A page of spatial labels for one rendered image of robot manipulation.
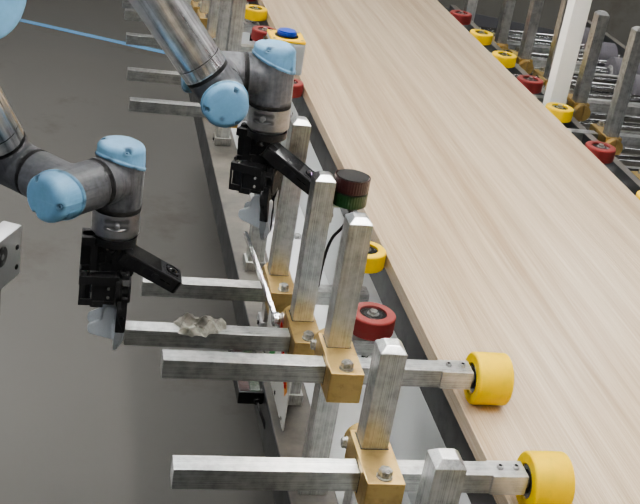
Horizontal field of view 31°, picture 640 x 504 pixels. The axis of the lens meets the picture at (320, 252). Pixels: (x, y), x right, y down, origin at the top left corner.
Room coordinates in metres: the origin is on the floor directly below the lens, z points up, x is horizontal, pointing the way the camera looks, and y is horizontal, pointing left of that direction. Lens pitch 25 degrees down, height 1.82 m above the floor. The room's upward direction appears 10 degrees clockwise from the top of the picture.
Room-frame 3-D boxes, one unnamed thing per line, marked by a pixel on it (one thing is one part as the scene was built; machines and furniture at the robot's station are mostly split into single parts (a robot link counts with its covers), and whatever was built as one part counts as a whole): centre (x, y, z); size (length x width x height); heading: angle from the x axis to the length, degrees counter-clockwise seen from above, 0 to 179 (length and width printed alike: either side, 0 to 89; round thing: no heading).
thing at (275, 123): (1.90, 0.13, 1.16); 0.08 x 0.08 x 0.05
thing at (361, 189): (1.74, -0.03, 1.13); 0.06 x 0.06 x 0.02
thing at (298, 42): (2.23, 0.14, 1.18); 0.07 x 0.07 x 0.08; 14
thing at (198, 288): (1.92, 0.11, 0.80); 0.43 x 0.03 x 0.04; 104
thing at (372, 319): (1.72, -0.11, 0.85); 0.08 x 0.08 x 0.11
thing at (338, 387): (1.47, -0.05, 0.94); 0.13 x 0.06 x 0.05; 14
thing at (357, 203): (1.74, -0.03, 1.10); 0.06 x 0.06 x 0.02
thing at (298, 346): (1.71, 0.01, 0.85); 0.13 x 0.06 x 0.05; 14
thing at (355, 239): (1.49, -0.05, 0.94); 0.03 x 0.03 x 0.48; 14
